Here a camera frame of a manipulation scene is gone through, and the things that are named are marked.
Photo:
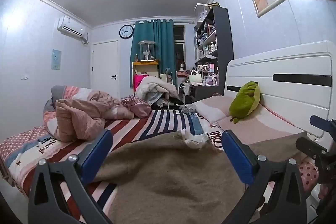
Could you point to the pink and white pillow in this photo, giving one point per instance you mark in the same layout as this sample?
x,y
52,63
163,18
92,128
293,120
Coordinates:
x,y
210,107
257,125

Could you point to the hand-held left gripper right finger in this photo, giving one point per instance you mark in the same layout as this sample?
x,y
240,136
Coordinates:
x,y
237,158

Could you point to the brown blanket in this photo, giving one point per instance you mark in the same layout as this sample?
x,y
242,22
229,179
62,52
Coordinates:
x,y
170,182

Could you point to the small blue wall poster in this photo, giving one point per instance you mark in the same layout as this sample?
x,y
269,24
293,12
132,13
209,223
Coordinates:
x,y
56,59

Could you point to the window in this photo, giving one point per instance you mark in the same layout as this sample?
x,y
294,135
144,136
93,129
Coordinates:
x,y
179,45

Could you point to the yellow shelf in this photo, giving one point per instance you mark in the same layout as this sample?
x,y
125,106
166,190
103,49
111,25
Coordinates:
x,y
145,64

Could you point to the white small garment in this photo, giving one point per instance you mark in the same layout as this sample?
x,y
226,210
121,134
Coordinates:
x,y
197,139

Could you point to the dark cluttered desk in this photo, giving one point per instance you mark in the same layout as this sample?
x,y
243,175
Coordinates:
x,y
203,92

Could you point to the dark tall bookshelf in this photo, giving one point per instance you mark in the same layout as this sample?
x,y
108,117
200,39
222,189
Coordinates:
x,y
223,37

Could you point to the round wall clock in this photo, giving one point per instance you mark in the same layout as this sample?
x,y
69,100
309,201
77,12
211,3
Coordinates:
x,y
126,31

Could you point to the pink quilt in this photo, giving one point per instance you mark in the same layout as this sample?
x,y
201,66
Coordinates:
x,y
78,113

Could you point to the white door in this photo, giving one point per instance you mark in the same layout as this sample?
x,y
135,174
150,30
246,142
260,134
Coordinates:
x,y
105,69

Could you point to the glass display case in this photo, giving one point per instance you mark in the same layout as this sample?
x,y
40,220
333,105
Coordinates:
x,y
146,52

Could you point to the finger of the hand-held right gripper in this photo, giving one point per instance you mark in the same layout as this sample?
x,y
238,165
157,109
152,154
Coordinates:
x,y
321,122
312,147

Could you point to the clear plastic bag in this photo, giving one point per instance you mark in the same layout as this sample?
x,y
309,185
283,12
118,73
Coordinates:
x,y
188,108

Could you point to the white bed headboard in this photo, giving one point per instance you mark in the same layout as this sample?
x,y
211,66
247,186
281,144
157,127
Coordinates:
x,y
294,64

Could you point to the teal curtain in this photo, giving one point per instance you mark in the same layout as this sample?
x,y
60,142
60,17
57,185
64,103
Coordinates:
x,y
164,40

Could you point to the white handbag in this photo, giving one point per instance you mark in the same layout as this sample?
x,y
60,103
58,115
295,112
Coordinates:
x,y
195,78

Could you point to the pink polka dot pillow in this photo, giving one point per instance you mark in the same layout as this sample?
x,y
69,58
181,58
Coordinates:
x,y
309,174

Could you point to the pink bag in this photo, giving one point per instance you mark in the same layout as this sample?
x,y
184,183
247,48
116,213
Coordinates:
x,y
139,83

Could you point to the white air conditioner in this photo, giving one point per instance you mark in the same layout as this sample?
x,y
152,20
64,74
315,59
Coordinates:
x,y
69,27

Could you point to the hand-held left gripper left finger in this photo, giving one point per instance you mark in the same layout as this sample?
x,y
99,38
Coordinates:
x,y
96,153

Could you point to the pile of light clothes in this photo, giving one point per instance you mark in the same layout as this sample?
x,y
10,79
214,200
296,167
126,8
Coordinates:
x,y
155,88

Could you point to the pink satin cloth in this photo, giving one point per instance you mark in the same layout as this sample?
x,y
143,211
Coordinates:
x,y
136,106

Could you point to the green plush toy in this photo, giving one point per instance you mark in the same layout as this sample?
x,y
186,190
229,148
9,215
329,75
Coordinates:
x,y
244,100

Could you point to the striped bed sheet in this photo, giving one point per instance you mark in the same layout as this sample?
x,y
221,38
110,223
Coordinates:
x,y
147,124

